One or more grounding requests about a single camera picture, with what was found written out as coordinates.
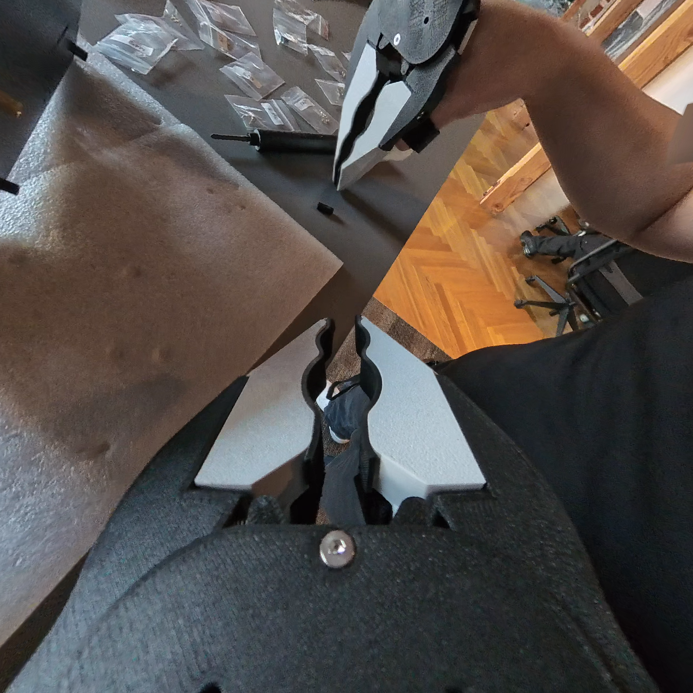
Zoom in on black office chair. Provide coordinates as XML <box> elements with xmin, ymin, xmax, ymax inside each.
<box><xmin>511</xmin><ymin>214</ymin><xmax>645</xmax><ymax>334</ymax></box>

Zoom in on person's dark pants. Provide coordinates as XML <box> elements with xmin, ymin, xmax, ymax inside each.
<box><xmin>319</xmin><ymin>433</ymin><xmax>380</xmax><ymax>526</ymax></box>

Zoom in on person's dark shoe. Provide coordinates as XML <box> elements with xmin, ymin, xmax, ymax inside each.
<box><xmin>315</xmin><ymin>379</ymin><xmax>374</xmax><ymax>445</ymax></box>

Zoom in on person's right forearm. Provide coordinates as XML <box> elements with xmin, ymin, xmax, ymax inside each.
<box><xmin>433</xmin><ymin>0</ymin><xmax>693</xmax><ymax>263</ymax></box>

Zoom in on scattered clear screw bags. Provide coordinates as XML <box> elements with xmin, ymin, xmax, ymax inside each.
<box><xmin>95</xmin><ymin>0</ymin><xmax>358</xmax><ymax>136</ymax></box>

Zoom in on blue hobby robot arm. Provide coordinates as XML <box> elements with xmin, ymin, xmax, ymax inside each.
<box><xmin>0</xmin><ymin>0</ymin><xmax>90</xmax><ymax>197</ymax></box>

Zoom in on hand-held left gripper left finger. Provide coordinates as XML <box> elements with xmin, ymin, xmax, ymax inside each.
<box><xmin>193</xmin><ymin>318</ymin><xmax>335</xmax><ymax>496</ymax></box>

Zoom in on white foam sheet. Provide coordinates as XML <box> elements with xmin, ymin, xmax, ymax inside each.
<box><xmin>0</xmin><ymin>51</ymin><xmax>344</xmax><ymax>648</ymax></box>

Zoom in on black screwdriver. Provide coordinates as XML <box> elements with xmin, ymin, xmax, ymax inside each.
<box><xmin>210</xmin><ymin>129</ymin><xmax>339</xmax><ymax>155</ymax></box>

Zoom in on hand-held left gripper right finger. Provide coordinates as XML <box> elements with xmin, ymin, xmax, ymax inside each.
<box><xmin>354</xmin><ymin>315</ymin><xmax>487</xmax><ymax>515</ymax></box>

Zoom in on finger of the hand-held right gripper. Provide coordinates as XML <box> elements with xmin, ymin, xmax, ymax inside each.
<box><xmin>337</xmin><ymin>76</ymin><xmax>417</xmax><ymax>191</ymax></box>
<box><xmin>331</xmin><ymin>40</ymin><xmax>392</xmax><ymax>191</ymax></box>

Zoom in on person's black shirt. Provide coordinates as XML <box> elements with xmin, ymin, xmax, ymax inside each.
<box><xmin>436</xmin><ymin>238</ymin><xmax>693</xmax><ymax>693</ymax></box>

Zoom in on wooden edged white table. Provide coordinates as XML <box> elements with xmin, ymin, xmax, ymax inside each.
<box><xmin>479</xmin><ymin>0</ymin><xmax>693</xmax><ymax>213</ymax></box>

